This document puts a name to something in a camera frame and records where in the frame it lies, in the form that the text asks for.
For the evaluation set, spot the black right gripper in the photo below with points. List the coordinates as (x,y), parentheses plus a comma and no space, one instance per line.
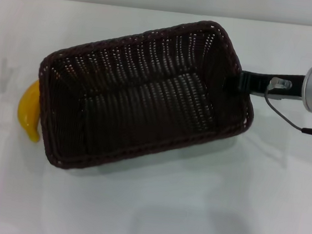
(260,83)

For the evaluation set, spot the dark brown woven basket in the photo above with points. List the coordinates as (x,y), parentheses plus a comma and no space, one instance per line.
(134,106)

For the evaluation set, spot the yellow banana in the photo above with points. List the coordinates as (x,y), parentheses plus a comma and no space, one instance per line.
(28,109)

